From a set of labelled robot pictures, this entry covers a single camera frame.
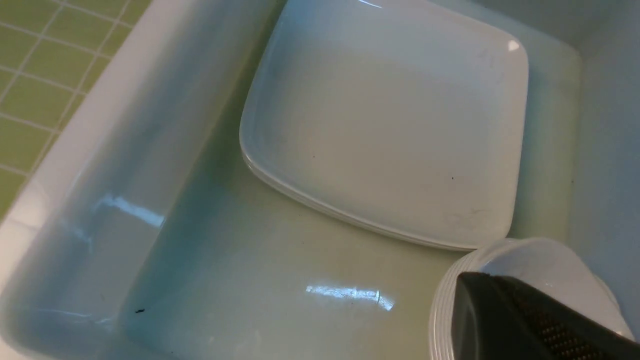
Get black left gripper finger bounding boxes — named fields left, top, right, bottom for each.
left=451, top=272, right=640, bottom=360

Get white sauce dish in tub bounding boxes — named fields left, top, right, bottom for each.
left=429, top=237, right=634, bottom=360

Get stacked white square plates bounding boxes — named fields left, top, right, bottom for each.
left=238, top=0, right=530, bottom=251

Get large white plastic tub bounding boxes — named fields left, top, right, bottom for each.
left=1, top=0, right=639, bottom=360

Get green checked tablecloth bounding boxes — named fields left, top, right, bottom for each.
left=0, top=0, right=150, bottom=218

